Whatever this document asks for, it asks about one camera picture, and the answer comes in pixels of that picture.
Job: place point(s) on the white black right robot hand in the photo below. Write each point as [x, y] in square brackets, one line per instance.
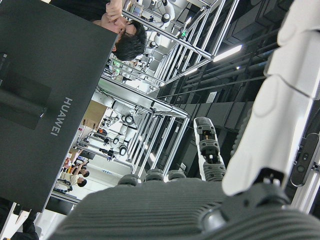
[175, 212]

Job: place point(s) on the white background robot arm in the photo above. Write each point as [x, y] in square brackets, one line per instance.
[122, 110]

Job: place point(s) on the brown cardboard box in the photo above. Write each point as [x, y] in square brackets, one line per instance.
[93, 113]

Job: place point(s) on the ceiling strip light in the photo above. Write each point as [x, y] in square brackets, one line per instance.
[227, 53]

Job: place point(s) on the person in black shirt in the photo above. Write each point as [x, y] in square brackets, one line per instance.
[132, 42]

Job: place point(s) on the black Huawei monitor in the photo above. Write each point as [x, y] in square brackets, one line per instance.
[50, 75]

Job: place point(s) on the aluminium profile frame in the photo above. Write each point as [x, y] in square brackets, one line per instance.
[162, 125]
[190, 30]

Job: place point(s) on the grey depth camera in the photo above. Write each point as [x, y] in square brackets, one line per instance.
[303, 160]

